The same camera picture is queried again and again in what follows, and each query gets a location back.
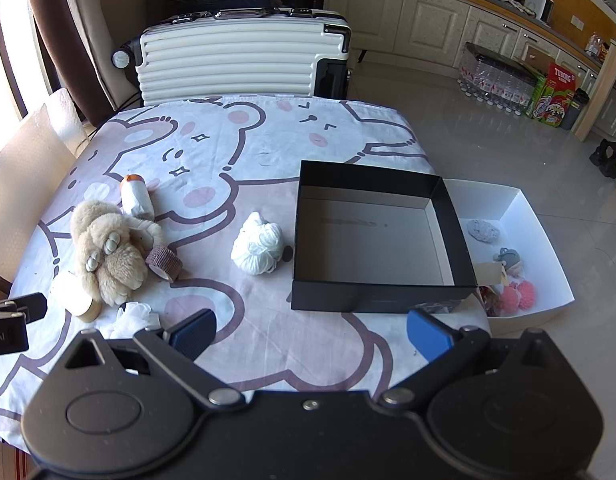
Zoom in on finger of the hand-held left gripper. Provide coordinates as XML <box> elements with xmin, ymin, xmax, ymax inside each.
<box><xmin>0</xmin><ymin>293</ymin><xmax>48</xmax><ymax>324</ymax></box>

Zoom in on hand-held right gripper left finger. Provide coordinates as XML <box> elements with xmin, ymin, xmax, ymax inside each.
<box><xmin>60</xmin><ymin>309</ymin><xmax>249</xmax><ymax>409</ymax></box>

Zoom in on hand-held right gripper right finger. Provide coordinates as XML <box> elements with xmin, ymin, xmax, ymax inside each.
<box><xmin>378</xmin><ymin>309</ymin><xmax>556</xmax><ymax>409</ymax></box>

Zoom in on beige round disc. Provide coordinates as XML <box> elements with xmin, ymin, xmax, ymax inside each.
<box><xmin>50</xmin><ymin>271</ymin><xmax>103</xmax><ymax>321</ymax></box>

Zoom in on white mesh cloth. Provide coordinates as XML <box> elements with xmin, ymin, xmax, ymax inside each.
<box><xmin>108</xmin><ymin>301</ymin><xmax>161</xmax><ymax>339</ymax></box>

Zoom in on black cardboard box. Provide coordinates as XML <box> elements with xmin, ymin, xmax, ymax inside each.
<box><xmin>290</xmin><ymin>160</ymin><xmax>477</xmax><ymax>315</ymax></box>

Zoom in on beige plush toy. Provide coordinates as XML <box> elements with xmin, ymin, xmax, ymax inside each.
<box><xmin>69</xmin><ymin>200</ymin><xmax>163</xmax><ymax>307</ymax></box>

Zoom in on white yarn ball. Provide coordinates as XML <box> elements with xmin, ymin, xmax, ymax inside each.
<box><xmin>230</xmin><ymin>211</ymin><xmax>286</xmax><ymax>277</ymax></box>

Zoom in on white bag roll orange cap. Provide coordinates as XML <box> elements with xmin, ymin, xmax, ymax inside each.
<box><xmin>120</xmin><ymin>174</ymin><xmax>155</xmax><ymax>222</ymax></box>

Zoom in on dark red trinket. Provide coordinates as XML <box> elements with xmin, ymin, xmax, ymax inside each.
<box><xmin>478</xmin><ymin>285</ymin><xmax>501</xmax><ymax>317</ymax></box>

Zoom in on beige paper tag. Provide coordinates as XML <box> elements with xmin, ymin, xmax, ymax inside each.
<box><xmin>475</xmin><ymin>262</ymin><xmax>503</xmax><ymax>288</ymax></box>

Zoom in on pink pompom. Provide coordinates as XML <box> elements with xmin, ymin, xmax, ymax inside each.
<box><xmin>498</xmin><ymin>285</ymin><xmax>521</xmax><ymax>315</ymax></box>
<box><xmin>516</xmin><ymin>281</ymin><xmax>537</xmax><ymax>311</ymax></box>

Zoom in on grey knitted piece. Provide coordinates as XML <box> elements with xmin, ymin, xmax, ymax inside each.
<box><xmin>466</xmin><ymin>219</ymin><xmax>501</xmax><ymax>243</ymax></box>

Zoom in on bubble wrap sheet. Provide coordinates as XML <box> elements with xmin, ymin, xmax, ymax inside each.
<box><xmin>0</xmin><ymin>87</ymin><xmax>91</xmax><ymax>281</ymax></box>

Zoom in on white cardboard box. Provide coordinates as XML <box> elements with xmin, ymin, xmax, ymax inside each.
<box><xmin>440</xmin><ymin>178</ymin><xmax>574</xmax><ymax>333</ymax></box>

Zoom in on bear printed blanket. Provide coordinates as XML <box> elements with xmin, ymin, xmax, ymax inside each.
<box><xmin>0</xmin><ymin>94</ymin><xmax>491</xmax><ymax>441</ymax></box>

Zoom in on pack of water bottles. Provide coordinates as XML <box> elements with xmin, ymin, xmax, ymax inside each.
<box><xmin>458</xmin><ymin>42</ymin><xmax>546</xmax><ymax>115</ymax></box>

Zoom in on black trash bin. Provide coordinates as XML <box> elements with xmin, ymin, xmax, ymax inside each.
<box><xmin>560</xmin><ymin>87</ymin><xmax>591</xmax><ymax>131</ymax></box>

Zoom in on red and green carton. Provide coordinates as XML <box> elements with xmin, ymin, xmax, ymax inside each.
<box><xmin>525</xmin><ymin>62</ymin><xmax>578</xmax><ymax>128</ymax></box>

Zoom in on brown curtain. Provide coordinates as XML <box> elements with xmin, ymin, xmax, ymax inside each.
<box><xmin>20</xmin><ymin>0</ymin><xmax>119</xmax><ymax>128</ymax></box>

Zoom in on white ribbed suitcase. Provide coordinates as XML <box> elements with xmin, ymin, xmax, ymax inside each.
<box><xmin>110</xmin><ymin>7</ymin><xmax>353</xmax><ymax>107</ymax></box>

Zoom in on cream kitchen cabinets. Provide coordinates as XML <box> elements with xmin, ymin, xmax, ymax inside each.
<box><xmin>322</xmin><ymin>0</ymin><xmax>616</xmax><ymax>136</ymax></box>

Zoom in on snack bags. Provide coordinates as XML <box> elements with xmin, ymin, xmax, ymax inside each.
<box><xmin>585</xmin><ymin>32</ymin><xmax>611</xmax><ymax>58</ymax></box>

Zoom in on white countertop appliance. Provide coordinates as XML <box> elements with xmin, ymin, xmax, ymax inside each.
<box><xmin>522</xmin><ymin>0</ymin><xmax>556</xmax><ymax>23</ymax></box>

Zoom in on grey plush keychain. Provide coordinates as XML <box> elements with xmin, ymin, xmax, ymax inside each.
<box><xmin>492</xmin><ymin>247</ymin><xmax>523</xmax><ymax>273</ymax></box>

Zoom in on wooden post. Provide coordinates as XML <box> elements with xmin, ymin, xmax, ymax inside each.
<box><xmin>575</xmin><ymin>37</ymin><xmax>616</xmax><ymax>143</ymax></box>

